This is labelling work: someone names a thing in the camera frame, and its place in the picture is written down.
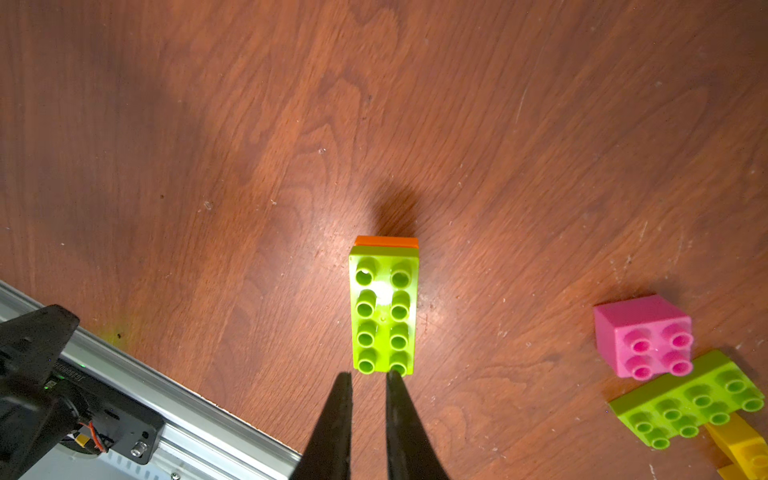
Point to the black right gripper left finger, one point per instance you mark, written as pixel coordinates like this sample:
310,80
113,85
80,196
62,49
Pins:
327,454

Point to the aluminium front rail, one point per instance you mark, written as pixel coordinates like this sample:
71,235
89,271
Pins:
198,441

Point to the green 2x4 lego brick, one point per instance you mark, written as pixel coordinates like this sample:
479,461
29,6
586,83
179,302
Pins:
383,301
670,406

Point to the orange 2x4 lego brick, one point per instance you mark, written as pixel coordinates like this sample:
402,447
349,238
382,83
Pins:
387,241

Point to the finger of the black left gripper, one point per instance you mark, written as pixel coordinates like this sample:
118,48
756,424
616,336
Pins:
33,419

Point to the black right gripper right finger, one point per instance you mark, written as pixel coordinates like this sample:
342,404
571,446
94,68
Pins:
410,454

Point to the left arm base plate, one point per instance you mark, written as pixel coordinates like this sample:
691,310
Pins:
108,420

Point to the pink 2x2 lego brick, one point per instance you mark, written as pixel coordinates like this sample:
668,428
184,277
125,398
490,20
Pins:
644,337

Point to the yellow lego brick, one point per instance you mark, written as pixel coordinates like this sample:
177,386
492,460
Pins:
743,445

